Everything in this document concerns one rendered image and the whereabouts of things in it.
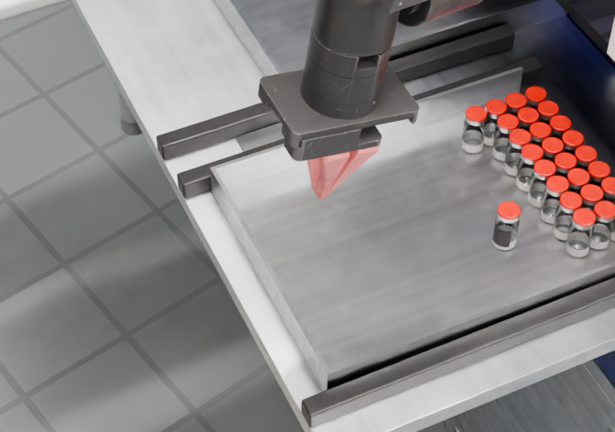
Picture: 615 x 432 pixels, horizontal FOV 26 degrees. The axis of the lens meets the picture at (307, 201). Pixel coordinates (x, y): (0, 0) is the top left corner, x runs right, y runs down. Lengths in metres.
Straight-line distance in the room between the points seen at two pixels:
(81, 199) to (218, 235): 1.26
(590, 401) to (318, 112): 0.73
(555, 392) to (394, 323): 0.50
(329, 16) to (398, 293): 0.38
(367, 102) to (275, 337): 0.31
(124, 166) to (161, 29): 1.10
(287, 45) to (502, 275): 0.37
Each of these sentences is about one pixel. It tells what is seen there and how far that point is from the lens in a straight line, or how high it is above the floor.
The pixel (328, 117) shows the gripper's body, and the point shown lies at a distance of 0.94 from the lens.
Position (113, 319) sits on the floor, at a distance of 2.31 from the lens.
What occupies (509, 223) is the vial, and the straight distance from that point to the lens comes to 1.22.
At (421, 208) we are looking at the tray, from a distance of 1.27.
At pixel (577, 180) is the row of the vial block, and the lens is 1.25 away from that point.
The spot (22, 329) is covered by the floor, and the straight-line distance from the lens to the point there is 2.33.
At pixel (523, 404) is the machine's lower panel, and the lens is 1.75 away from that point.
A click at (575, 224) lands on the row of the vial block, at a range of 1.22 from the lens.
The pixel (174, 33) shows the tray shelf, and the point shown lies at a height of 0.88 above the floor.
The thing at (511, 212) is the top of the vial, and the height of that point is 0.93.
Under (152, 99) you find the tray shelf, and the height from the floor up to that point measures 0.88.
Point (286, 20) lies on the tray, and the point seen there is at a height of 0.88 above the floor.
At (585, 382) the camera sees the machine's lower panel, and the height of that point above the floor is 0.56.
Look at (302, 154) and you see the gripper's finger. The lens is 0.93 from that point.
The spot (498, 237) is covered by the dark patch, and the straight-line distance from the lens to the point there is 1.23.
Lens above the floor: 1.83
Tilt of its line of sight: 48 degrees down
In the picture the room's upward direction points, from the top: straight up
